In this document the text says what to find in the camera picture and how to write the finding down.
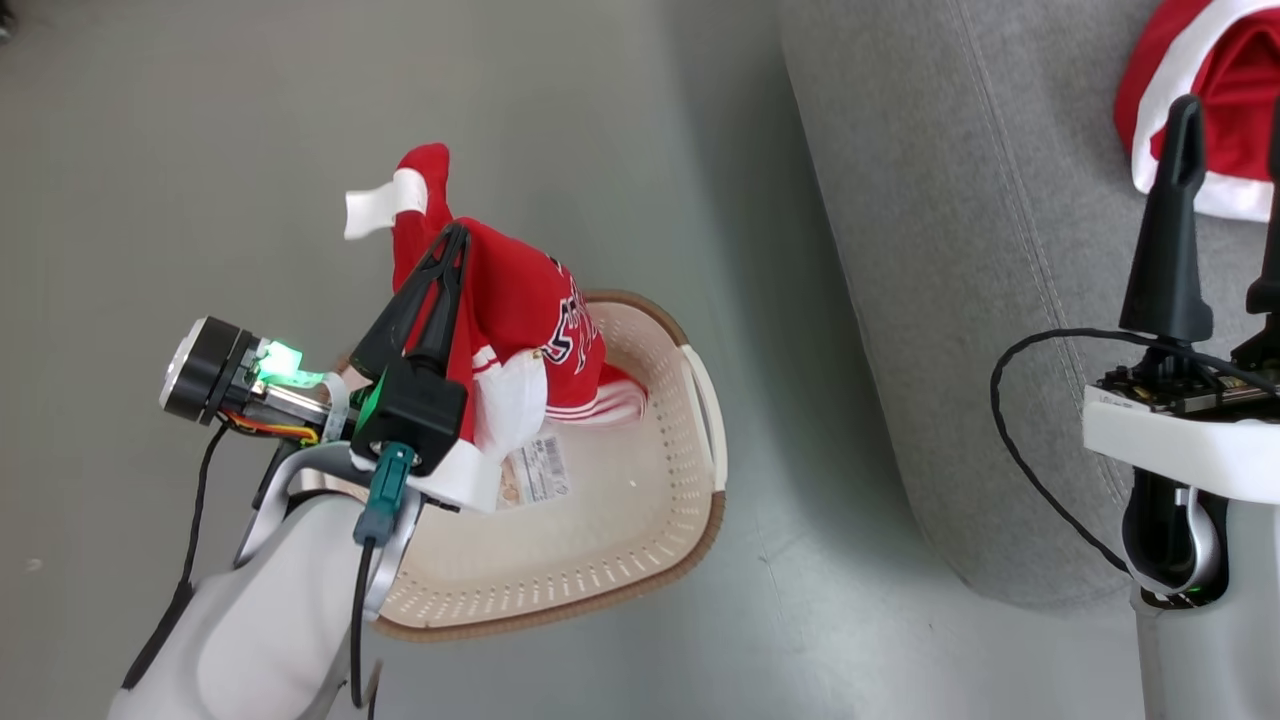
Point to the paper barcode label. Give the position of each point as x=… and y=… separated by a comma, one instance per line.
x=540, y=475

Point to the cream perforated laundry basket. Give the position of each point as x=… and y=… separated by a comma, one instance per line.
x=620, y=520

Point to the grey fabric sofa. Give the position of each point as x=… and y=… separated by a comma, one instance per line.
x=950, y=250

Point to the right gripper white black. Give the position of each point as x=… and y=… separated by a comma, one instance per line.
x=1170, y=440

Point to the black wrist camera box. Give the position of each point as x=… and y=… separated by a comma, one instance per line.
x=410, y=410

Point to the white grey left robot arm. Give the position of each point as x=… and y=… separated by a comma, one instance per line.
x=250, y=640

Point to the red jersey with lettering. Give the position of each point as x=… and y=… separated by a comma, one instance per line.
x=510, y=300

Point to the red garment wide white trim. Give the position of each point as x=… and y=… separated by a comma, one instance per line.
x=1235, y=70

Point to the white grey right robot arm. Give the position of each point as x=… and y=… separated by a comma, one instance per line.
x=1230, y=640

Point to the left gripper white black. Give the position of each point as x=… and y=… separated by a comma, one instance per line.
x=215, y=375

